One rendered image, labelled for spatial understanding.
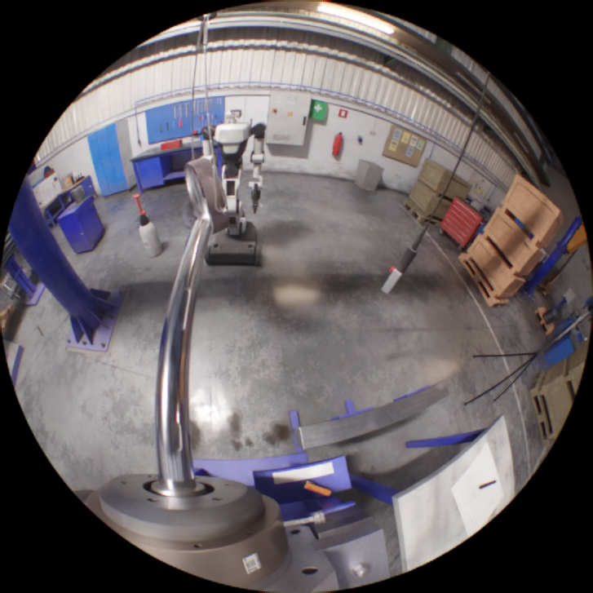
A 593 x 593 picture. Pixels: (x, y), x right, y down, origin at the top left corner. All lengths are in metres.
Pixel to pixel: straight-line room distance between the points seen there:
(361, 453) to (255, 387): 0.94
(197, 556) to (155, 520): 0.07
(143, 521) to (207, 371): 1.40
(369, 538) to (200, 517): 0.31
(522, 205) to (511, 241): 0.66
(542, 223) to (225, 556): 4.10
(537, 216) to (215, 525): 4.14
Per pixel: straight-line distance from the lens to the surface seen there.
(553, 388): 4.19
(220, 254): 2.08
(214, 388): 1.56
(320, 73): 5.04
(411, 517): 0.87
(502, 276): 3.98
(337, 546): 0.48
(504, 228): 4.10
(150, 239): 2.52
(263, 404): 1.50
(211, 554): 0.31
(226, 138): 1.78
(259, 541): 0.35
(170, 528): 0.32
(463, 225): 4.63
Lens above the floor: 1.49
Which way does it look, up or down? 51 degrees down
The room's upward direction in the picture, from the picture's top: 12 degrees clockwise
